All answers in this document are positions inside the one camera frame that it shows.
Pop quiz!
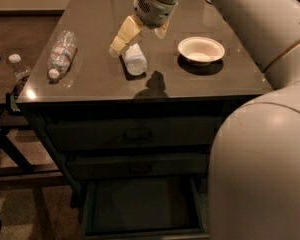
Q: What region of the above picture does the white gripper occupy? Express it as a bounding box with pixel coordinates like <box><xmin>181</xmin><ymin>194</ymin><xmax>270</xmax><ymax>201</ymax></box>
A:
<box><xmin>109</xmin><ymin>0</ymin><xmax>178</xmax><ymax>57</ymax></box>

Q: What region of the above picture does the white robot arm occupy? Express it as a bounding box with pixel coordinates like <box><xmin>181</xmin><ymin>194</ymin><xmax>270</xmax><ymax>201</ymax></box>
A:
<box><xmin>208</xmin><ymin>0</ymin><xmax>300</xmax><ymax>240</ymax></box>

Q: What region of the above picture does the clear crumpled water bottle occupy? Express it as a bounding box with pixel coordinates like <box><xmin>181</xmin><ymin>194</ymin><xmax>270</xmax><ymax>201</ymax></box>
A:
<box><xmin>47</xmin><ymin>30</ymin><xmax>77</xmax><ymax>81</ymax></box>

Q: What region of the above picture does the top left drawer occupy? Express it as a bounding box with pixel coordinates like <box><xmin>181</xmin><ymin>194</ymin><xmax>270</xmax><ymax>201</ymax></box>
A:
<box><xmin>46</xmin><ymin>116</ymin><xmax>222</xmax><ymax>152</ymax></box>

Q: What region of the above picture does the small bottle on side table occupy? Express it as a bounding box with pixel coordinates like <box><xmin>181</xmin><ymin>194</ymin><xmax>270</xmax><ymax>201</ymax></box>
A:
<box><xmin>8</xmin><ymin>54</ymin><xmax>31</xmax><ymax>80</ymax></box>

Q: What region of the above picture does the middle left drawer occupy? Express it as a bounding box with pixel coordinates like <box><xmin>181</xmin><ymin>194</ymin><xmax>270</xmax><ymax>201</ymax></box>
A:
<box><xmin>66</xmin><ymin>153</ymin><xmax>207</xmax><ymax>180</ymax></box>

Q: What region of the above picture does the open bottom left drawer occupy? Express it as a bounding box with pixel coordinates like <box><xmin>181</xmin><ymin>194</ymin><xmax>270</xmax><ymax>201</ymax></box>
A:
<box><xmin>81</xmin><ymin>176</ymin><xmax>209</xmax><ymax>240</ymax></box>

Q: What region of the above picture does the white paper bowl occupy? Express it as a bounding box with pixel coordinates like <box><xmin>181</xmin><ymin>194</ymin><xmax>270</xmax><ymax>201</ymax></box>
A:
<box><xmin>178</xmin><ymin>37</ymin><xmax>225</xmax><ymax>66</ymax></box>

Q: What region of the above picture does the dark side table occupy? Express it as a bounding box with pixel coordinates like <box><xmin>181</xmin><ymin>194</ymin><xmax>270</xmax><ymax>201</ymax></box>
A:
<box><xmin>0</xmin><ymin>51</ymin><xmax>63</xmax><ymax>180</ymax></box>

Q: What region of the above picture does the dark cabinet frame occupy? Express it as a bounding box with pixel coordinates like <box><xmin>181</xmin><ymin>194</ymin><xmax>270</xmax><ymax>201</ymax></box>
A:
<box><xmin>21</xmin><ymin>95</ymin><xmax>252</xmax><ymax>199</ymax></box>

